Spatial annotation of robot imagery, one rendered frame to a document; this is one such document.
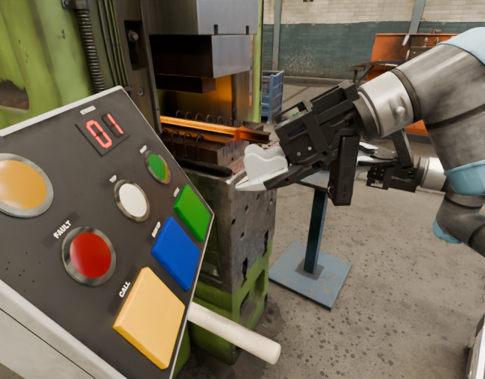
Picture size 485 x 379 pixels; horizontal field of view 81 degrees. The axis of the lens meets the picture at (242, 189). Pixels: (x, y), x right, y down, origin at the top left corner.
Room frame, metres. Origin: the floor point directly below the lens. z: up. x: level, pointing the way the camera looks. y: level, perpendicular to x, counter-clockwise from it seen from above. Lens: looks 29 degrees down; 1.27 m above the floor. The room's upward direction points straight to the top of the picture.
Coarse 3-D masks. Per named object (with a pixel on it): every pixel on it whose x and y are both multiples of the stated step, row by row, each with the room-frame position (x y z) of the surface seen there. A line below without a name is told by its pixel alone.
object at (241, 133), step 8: (168, 120) 0.98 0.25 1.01; (176, 120) 0.97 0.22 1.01; (184, 120) 0.97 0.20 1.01; (208, 128) 0.90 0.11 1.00; (216, 128) 0.89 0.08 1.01; (224, 128) 0.88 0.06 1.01; (232, 128) 0.88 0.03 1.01; (240, 128) 0.86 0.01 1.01; (240, 136) 0.85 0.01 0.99; (248, 136) 0.84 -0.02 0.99; (256, 136) 0.83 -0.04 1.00; (264, 136) 0.81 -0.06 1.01
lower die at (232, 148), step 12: (192, 120) 1.03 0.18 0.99; (168, 132) 0.90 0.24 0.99; (180, 132) 0.89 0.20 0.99; (192, 132) 0.89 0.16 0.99; (204, 132) 0.89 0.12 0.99; (216, 132) 0.87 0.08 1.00; (228, 132) 0.86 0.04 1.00; (168, 144) 0.84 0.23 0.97; (180, 144) 0.82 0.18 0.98; (192, 144) 0.81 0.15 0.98; (204, 144) 0.81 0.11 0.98; (216, 144) 0.81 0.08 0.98; (228, 144) 0.81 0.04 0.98; (240, 144) 0.88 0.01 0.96; (192, 156) 0.80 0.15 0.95; (204, 156) 0.78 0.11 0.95; (216, 156) 0.76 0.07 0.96; (228, 156) 0.81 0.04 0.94
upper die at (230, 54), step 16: (160, 48) 0.83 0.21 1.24; (176, 48) 0.81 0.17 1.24; (192, 48) 0.78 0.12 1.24; (208, 48) 0.76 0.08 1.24; (224, 48) 0.80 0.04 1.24; (240, 48) 0.88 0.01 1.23; (160, 64) 0.84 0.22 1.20; (176, 64) 0.81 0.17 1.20; (192, 64) 0.79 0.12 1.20; (208, 64) 0.76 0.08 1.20; (224, 64) 0.80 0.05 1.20; (240, 64) 0.88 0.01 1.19
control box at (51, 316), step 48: (96, 96) 0.40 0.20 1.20; (0, 144) 0.23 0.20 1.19; (48, 144) 0.27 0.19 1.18; (96, 144) 0.32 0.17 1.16; (144, 144) 0.42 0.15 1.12; (48, 192) 0.22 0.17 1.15; (96, 192) 0.27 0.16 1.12; (144, 192) 0.34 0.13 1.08; (0, 240) 0.16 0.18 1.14; (48, 240) 0.19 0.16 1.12; (144, 240) 0.27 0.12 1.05; (192, 240) 0.35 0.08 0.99; (0, 288) 0.14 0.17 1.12; (48, 288) 0.16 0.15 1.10; (96, 288) 0.19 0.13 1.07; (192, 288) 0.28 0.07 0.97; (0, 336) 0.14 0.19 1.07; (48, 336) 0.14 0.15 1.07; (96, 336) 0.15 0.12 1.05
